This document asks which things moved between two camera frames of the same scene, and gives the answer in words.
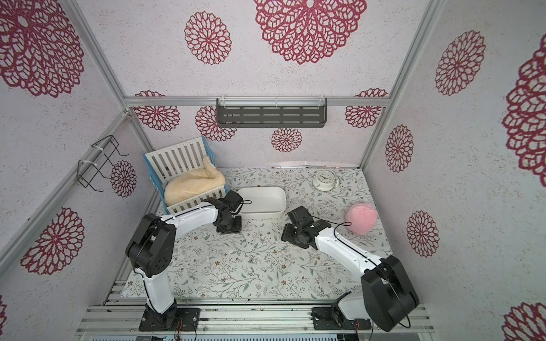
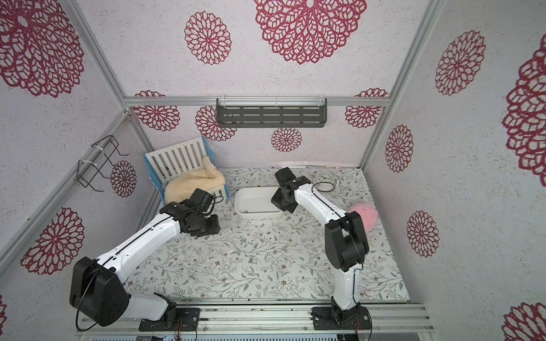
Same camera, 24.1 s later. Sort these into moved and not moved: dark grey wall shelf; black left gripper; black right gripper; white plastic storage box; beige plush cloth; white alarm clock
Moved: black left gripper; black right gripper
Not moved: dark grey wall shelf; white alarm clock; beige plush cloth; white plastic storage box
